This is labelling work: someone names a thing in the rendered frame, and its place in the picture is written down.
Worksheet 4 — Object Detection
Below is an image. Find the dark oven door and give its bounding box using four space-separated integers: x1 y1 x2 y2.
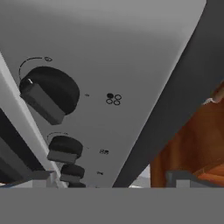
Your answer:
0 108 46 184

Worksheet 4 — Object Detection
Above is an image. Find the grey stove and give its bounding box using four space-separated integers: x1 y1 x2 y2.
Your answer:
0 0 224 188

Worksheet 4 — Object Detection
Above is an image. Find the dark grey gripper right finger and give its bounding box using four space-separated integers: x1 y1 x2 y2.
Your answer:
165 170 224 188

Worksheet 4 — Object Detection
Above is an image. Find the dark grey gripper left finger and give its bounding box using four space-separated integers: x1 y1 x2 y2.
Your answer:
6 170 56 188

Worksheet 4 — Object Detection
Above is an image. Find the pale grey oven handle bar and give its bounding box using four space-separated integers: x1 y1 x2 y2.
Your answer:
0 52 68 188

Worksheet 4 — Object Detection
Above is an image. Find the black stove knob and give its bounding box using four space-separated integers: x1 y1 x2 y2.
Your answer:
46 135 84 165
18 66 81 126
67 181 88 188
59 164 86 184

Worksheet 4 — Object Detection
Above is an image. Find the orange wooden cupboard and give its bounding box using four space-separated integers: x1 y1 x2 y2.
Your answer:
150 81 224 188

